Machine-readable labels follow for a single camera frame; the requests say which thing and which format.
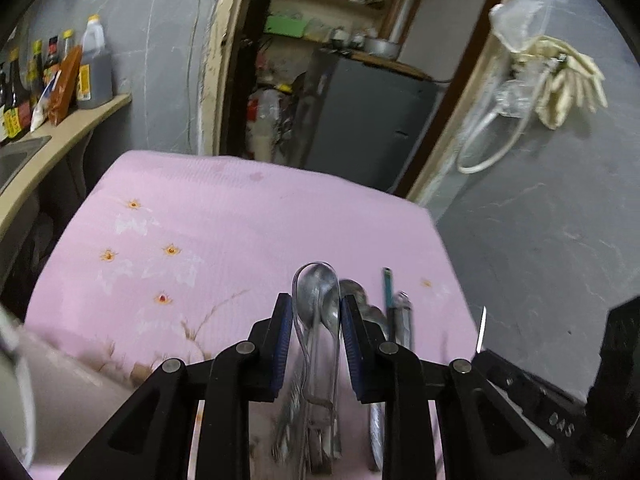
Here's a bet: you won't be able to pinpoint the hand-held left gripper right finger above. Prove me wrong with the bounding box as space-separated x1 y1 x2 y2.
340 294 571 480

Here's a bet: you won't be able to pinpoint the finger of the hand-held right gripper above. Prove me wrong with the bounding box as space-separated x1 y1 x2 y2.
474 350 546 423

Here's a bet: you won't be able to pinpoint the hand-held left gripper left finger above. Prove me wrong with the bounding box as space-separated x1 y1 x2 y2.
60 292 293 480

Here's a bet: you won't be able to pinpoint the metal spoon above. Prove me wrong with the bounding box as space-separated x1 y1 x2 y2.
305 266 343 476

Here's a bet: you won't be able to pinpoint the pink embroidered tablecloth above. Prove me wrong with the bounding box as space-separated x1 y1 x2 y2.
22 150 483 480

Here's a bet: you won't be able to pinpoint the grey cabinet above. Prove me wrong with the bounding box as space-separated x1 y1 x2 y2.
295 47 446 192

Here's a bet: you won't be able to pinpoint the white plastic bottle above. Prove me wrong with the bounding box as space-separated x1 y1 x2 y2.
247 87 282 162

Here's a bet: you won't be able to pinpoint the white gloves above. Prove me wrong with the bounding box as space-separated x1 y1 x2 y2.
534 35 608 131

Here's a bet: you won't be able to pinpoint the metal pot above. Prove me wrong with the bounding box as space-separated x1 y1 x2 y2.
362 37 401 59

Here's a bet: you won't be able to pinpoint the beige kitchen counter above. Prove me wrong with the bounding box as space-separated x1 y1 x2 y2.
0 94 132 241

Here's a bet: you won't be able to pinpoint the green box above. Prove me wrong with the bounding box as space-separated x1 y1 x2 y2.
265 15 306 40

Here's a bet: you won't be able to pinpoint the steel sink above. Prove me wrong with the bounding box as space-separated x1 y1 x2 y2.
0 135 52 193

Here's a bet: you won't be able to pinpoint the large dark liquid jug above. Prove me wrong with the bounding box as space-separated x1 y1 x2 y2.
77 15 115 110

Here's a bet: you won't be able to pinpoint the white packet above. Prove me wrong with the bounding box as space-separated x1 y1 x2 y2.
30 72 61 133

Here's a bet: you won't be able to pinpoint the orange-brown packet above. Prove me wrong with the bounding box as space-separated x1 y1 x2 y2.
47 46 83 126

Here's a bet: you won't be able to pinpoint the grey pipe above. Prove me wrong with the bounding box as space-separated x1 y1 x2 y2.
387 0 433 43

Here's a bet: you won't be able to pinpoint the clear plastic bag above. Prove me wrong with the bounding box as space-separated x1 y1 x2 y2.
489 0 547 118

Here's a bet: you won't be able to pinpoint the dark sauce bottle yellow label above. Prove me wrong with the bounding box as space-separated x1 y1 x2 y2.
0 47 29 141

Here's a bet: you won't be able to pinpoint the teal handled utensil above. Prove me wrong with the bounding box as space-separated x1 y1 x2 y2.
382 267 397 346

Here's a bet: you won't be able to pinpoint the white hose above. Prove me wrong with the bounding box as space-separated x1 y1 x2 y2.
456 105 536 175

